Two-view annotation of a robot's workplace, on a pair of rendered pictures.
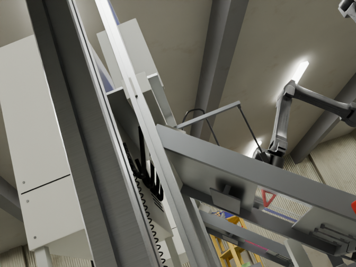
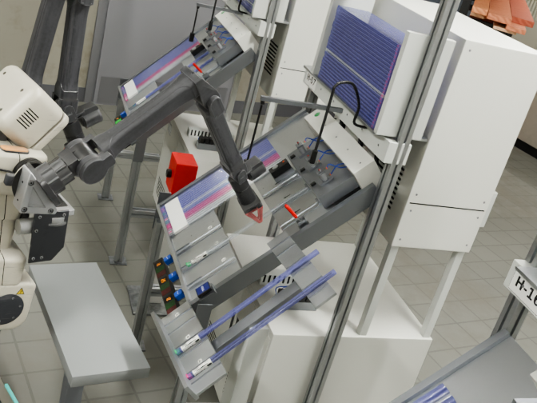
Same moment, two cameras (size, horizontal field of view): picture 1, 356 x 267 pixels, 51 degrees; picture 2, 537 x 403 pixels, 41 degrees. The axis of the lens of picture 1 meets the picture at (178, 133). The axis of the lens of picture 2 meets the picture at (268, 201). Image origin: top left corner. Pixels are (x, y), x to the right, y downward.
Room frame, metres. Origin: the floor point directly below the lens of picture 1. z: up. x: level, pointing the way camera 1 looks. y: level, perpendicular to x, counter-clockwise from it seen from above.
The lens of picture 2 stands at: (3.61, -1.08, 2.02)
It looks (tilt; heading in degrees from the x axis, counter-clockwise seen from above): 24 degrees down; 157
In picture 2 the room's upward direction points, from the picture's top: 16 degrees clockwise
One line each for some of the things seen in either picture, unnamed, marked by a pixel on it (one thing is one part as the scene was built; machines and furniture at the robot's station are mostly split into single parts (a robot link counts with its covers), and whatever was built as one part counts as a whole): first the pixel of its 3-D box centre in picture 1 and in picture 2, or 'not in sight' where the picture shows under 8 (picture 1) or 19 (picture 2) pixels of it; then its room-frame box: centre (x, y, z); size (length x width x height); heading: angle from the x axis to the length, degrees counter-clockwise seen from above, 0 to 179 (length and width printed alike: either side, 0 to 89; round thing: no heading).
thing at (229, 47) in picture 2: not in sight; (206, 131); (-0.07, -0.01, 0.66); 1.01 x 0.73 x 1.31; 90
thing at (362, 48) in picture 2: not in sight; (370, 65); (1.42, 0.06, 1.52); 0.51 x 0.13 x 0.27; 0
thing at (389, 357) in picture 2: not in sight; (302, 345); (1.36, 0.18, 0.31); 0.70 x 0.65 x 0.62; 0
